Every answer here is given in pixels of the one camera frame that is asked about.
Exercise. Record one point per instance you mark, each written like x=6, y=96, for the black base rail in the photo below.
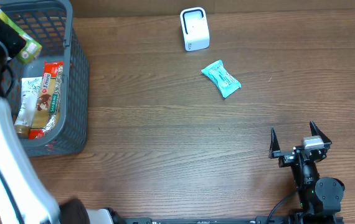
x=257, y=220

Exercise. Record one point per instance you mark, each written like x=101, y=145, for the white barcode scanner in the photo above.
x=195, y=29

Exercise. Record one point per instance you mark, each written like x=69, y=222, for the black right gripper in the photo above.
x=286, y=155

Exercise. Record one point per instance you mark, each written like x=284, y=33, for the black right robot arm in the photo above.
x=320, y=197

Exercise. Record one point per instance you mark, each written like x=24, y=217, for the San Remo spaghetti pack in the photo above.
x=47, y=108

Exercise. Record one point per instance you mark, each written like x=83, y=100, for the teal wet wipes pack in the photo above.
x=221, y=78

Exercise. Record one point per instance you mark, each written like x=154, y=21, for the white bamboo tube bottle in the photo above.
x=29, y=93

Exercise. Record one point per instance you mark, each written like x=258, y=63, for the green tea drink carton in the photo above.
x=32, y=48

